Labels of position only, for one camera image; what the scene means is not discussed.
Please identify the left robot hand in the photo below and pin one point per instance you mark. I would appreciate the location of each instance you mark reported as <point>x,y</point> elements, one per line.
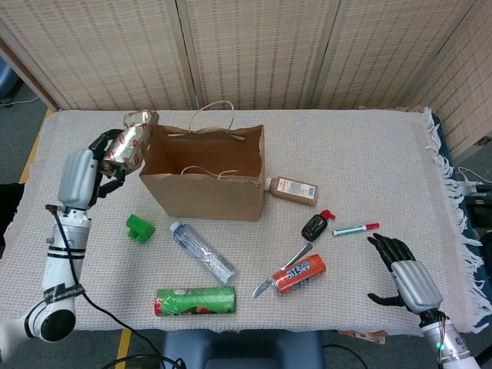
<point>77,177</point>

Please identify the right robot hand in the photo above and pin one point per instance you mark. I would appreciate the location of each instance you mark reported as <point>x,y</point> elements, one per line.
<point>417,286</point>

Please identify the gold tea packet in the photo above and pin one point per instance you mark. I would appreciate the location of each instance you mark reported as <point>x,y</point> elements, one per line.
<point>130,146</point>

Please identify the green plastic block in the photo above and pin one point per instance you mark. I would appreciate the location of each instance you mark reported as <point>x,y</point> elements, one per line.
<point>140,229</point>

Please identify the brown paper bag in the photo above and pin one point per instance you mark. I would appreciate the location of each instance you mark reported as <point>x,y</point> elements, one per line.
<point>207,200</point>

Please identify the transparent water bottle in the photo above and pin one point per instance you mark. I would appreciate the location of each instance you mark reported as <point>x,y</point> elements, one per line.
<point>200,251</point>

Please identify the green chip can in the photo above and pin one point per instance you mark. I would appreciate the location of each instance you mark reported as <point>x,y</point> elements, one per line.
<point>200,301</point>

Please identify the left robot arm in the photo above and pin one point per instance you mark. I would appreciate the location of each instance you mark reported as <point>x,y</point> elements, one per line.
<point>57,269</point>

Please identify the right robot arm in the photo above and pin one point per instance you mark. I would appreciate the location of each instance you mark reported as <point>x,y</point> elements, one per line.
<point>449,346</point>

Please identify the orange patterned snack wrapper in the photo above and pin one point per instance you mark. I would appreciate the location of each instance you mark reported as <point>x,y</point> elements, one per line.
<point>365,336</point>

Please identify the black bottle with red cap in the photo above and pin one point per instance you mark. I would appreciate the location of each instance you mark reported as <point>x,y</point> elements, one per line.
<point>312,229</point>

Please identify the orange soda can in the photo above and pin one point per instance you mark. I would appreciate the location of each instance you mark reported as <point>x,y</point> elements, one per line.
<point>298,273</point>

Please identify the brown juice bottle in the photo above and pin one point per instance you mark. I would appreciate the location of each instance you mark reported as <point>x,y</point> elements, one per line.
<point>292,189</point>

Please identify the teal marker with red cap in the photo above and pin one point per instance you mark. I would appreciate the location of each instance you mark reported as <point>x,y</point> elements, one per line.
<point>353,230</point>

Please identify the black equipment box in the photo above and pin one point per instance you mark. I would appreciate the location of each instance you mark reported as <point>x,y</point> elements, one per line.
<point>478,209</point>

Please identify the white power strip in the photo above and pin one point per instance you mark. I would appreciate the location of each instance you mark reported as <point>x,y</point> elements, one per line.
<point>471,187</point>

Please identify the blue office chair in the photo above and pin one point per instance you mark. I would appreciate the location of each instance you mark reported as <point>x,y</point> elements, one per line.
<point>5,80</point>

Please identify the beige woven tablecloth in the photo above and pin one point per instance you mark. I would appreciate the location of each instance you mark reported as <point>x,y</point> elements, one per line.
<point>365,153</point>

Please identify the blue padded chair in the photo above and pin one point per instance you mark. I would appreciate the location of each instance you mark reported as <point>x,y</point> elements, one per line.
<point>250,346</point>

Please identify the beige woven folding screen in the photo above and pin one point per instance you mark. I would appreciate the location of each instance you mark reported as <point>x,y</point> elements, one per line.
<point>250,50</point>

